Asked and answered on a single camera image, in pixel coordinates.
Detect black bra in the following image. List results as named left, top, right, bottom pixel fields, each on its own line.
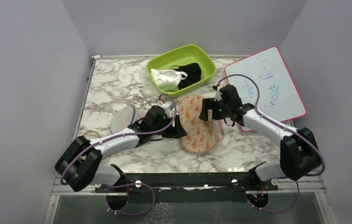
left=171, top=63, right=202, bottom=90

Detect green plastic basin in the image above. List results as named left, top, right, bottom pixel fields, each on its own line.
left=146, top=44, right=217, bottom=98

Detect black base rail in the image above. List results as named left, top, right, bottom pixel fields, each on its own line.
left=95, top=172, right=278, bottom=203

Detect white satin bra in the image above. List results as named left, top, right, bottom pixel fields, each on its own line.
left=150, top=69, right=188, bottom=90

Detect pink framed whiteboard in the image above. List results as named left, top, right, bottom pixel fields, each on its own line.
left=224, top=46, right=307, bottom=122

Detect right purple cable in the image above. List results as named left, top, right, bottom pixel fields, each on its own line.
left=212, top=74, right=326, bottom=177

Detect white mesh laundry bag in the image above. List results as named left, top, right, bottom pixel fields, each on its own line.
left=110, top=105, right=146, bottom=134

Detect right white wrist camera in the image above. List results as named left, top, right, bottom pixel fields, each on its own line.
left=213, top=90, right=222, bottom=102

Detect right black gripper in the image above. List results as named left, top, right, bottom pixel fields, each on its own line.
left=199, top=98, right=231, bottom=121

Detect beige bra cup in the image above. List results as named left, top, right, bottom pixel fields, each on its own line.
left=83, top=130, right=101, bottom=140

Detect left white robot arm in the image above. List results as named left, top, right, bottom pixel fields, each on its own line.
left=55, top=105, right=187, bottom=192

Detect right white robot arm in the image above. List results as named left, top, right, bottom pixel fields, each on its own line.
left=199, top=84, right=325, bottom=190

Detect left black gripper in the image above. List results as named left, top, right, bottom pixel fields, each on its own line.
left=151, top=114, right=186, bottom=139

